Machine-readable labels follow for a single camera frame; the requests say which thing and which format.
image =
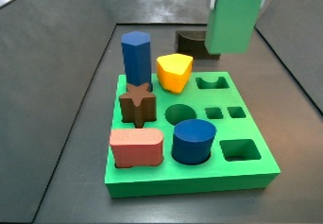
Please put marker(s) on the blue cylinder block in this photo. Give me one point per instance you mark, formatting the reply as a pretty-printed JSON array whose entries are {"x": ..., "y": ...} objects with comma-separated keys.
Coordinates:
[{"x": 193, "y": 136}]

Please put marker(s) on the brown star block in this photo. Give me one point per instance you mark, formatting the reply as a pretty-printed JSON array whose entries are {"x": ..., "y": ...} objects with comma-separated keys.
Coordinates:
[{"x": 137, "y": 104}]

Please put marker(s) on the pink rounded rectangular block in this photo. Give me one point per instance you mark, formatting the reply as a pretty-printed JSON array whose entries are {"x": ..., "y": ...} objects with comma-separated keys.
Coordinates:
[{"x": 136, "y": 147}]

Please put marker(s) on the green shape sorter board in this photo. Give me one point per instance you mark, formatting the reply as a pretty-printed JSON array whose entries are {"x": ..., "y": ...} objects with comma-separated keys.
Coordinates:
[{"x": 240, "y": 164}]

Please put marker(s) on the yellow rounded wedge block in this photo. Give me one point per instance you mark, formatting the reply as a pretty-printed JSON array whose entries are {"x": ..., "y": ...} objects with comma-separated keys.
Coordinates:
[{"x": 173, "y": 69}]

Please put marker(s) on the dark brown arch holder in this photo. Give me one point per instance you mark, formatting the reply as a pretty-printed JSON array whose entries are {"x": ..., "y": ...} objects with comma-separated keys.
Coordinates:
[{"x": 189, "y": 44}]

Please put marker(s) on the blue hexagonal prism block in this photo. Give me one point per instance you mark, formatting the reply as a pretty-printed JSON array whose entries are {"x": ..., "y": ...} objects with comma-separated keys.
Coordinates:
[{"x": 135, "y": 43}]

